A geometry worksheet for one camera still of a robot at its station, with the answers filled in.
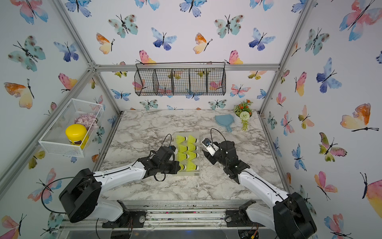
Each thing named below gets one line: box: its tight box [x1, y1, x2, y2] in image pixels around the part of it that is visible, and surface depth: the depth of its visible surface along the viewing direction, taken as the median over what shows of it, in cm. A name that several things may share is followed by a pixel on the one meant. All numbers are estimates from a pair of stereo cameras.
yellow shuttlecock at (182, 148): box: [177, 143, 190, 154], surface depth 98 cm
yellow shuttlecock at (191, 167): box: [186, 161, 200, 172], surface depth 90 cm
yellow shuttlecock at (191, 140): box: [187, 134, 199, 145], surface depth 103 cm
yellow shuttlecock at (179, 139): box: [175, 134, 188, 144], surface depth 103 cm
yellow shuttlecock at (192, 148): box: [187, 142, 199, 152], surface depth 99 cm
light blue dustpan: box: [214, 114, 234, 133], surface depth 118 cm
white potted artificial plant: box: [233, 99, 254, 132], surface depth 104 cm
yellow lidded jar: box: [65, 123, 90, 150], surface depth 65 cm
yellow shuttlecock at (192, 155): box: [187, 150, 200, 161], surface depth 95 cm
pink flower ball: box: [74, 113, 99, 131], surface depth 70 cm
